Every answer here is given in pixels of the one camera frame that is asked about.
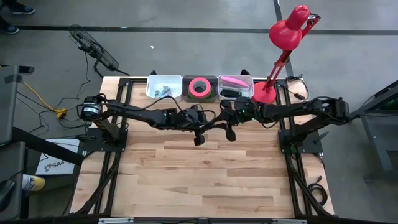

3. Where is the grey metal side table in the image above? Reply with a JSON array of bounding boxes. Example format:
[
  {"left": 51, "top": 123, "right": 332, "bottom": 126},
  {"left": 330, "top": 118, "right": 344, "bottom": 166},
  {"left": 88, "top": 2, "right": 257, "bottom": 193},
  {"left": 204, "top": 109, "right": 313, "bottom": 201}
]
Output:
[{"left": 351, "top": 80, "right": 398, "bottom": 181}]

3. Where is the black power adapter cable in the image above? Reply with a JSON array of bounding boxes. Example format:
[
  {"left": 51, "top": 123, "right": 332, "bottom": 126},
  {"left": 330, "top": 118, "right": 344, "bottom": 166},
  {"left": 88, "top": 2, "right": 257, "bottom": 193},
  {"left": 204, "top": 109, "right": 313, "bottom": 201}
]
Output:
[{"left": 286, "top": 73, "right": 310, "bottom": 101}]

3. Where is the yellow extension cable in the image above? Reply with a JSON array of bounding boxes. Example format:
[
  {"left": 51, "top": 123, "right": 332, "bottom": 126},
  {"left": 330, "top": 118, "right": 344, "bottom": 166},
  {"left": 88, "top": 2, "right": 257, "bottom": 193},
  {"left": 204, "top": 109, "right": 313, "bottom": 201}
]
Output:
[{"left": 23, "top": 81, "right": 68, "bottom": 119}]

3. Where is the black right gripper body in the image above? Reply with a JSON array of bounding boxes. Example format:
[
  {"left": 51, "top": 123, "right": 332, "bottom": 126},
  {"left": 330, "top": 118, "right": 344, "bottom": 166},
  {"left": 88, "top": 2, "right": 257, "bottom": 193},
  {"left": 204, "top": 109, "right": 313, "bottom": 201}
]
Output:
[{"left": 217, "top": 96, "right": 261, "bottom": 125}]

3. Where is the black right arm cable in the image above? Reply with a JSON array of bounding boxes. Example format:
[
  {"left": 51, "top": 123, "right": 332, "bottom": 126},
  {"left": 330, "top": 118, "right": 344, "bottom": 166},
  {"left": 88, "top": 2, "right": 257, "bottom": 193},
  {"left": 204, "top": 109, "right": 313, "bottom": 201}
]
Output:
[{"left": 260, "top": 116, "right": 281, "bottom": 129}]

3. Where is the white and yellow bottle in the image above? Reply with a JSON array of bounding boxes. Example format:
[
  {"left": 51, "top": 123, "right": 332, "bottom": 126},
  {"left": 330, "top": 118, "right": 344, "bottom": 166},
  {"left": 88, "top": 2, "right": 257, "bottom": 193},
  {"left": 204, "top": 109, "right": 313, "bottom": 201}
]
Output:
[{"left": 21, "top": 174, "right": 46, "bottom": 192}]

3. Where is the white plastic bin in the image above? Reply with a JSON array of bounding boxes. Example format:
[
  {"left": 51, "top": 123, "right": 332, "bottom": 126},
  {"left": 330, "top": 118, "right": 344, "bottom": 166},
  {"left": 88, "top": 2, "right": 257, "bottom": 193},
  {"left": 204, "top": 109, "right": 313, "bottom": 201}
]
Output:
[
  {"left": 146, "top": 74, "right": 183, "bottom": 100},
  {"left": 217, "top": 74, "right": 255, "bottom": 100}
]

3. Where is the grey plastic bin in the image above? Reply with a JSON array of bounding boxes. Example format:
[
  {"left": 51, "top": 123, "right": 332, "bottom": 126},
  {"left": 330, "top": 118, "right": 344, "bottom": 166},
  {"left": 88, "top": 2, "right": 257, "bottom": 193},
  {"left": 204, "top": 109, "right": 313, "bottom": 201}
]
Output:
[{"left": 182, "top": 75, "right": 219, "bottom": 103}]

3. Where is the white cardboard box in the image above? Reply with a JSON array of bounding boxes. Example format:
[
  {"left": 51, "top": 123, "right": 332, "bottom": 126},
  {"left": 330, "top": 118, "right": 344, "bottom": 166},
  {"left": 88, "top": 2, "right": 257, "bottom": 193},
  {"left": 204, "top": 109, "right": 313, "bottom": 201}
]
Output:
[{"left": 35, "top": 138, "right": 81, "bottom": 175}]

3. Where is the pink stapler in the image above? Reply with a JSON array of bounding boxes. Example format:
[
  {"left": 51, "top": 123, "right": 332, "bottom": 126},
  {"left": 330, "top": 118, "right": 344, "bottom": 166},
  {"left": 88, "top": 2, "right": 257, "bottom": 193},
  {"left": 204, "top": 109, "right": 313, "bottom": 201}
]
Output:
[{"left": 220, "top": 75, "right": 250, "bottom": 90}]

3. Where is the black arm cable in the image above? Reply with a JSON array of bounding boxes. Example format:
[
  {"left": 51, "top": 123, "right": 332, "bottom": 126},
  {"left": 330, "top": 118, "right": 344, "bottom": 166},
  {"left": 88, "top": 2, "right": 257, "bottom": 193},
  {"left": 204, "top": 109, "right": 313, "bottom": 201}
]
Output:
[
  {"left": 141, "top": 95, "right": 187, "bottom": 118},
  {"left": 260, "top": 116, "right": 281, "bottom": 129}
]

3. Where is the black coiled cable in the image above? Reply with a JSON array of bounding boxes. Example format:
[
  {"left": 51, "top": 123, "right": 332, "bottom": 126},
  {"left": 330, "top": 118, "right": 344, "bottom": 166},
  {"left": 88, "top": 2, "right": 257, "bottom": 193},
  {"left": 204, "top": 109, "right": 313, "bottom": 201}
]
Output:
[{"left": 307, "top": 175, "right": 329, "bottom": 206}]

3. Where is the black aluminium table frame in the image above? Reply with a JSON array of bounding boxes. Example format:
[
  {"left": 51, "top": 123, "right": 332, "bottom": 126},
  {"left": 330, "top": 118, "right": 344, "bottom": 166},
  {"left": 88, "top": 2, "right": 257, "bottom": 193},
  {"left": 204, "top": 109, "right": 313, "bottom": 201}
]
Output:
[{"left": 74, "top": 76, "right": 333, "bottom": 218}]

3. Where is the red desk lamp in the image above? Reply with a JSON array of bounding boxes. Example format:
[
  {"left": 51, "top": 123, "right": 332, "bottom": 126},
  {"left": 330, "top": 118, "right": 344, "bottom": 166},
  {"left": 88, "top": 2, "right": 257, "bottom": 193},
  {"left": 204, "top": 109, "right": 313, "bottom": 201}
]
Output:
[{"left": 251, "top": 4, "right": 321, "bottom": 105}]

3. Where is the black wire floor fan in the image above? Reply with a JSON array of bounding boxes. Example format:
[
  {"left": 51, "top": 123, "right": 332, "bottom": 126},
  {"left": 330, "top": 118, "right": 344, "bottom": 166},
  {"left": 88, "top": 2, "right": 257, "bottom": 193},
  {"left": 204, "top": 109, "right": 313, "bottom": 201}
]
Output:
[{"left": 68, "top": 24, "right": 131, "bottom": 78}]

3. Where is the person's shoe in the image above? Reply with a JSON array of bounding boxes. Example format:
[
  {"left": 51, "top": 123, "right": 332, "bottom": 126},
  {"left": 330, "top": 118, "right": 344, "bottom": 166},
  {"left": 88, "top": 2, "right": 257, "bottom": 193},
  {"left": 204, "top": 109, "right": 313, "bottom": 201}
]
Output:
[
  {"left": 6, "top": 1, "right": 35, "bottom": 16},
  {"left": 0, "top": 23, "right": 20, "bottom": 35}
]

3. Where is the pink tape roll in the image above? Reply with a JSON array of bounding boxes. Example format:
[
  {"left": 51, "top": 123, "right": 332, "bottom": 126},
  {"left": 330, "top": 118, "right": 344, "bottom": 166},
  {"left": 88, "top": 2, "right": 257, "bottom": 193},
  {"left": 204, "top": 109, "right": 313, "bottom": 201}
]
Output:
[{"left": 188, "top": 77, "right": 213, "bottom": 100}]

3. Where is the grey equipment case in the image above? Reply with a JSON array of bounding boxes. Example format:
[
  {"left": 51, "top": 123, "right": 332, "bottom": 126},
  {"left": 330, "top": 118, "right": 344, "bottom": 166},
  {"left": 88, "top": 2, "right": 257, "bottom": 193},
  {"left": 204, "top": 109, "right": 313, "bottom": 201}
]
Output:
[
  {"left": 0, "top": 141, "right": 27, "bottom": 222},
  {"left": 0, "top": 64, "right": 35, "bottom": 147}
]

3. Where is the green tape roll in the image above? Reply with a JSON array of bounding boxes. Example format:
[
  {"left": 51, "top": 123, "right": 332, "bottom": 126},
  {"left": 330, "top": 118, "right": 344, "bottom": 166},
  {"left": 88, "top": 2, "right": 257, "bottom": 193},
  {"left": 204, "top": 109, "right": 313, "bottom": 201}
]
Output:
[{"left": 187, "top": 81, "right": 216, "bottom": 101}]

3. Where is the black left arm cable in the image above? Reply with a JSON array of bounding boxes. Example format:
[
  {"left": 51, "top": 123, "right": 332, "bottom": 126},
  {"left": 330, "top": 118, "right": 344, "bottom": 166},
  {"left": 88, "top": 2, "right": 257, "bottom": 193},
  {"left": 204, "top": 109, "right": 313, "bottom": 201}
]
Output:
[{"left": 141, "top": 95, "right": 187, "bottom": 118}]

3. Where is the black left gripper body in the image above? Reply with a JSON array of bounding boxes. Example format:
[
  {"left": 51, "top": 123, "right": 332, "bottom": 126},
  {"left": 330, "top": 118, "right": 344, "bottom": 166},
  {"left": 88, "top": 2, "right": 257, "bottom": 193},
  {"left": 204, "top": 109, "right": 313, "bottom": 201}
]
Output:
[{"left": 182, "top": 104, "right": 210, "bottom": 129}]

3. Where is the silver metal bracket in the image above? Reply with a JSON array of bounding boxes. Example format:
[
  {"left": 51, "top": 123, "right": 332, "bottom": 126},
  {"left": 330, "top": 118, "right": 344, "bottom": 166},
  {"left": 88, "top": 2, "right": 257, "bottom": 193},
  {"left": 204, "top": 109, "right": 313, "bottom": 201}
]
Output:
[
  {"left": 272, "top": 218, "right": 307, "bottom": 224},
  {"left": 98, "top": 217, "right": 134, "bottom": 224}
]

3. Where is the black diagonal bar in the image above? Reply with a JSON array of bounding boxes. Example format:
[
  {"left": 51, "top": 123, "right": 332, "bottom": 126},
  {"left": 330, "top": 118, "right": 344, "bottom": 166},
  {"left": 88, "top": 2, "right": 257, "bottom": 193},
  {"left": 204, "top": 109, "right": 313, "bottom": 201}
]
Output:
[{"left": 12, "top": 127, "right": 85, "bottom": 166}]

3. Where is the black stapler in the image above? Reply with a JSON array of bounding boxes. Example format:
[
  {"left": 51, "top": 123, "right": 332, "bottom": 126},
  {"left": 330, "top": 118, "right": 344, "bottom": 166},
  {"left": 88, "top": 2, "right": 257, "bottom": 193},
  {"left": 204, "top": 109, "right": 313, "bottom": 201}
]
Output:
[{"left": 221, "top": 89, "right": 243, "bottom": 98}]

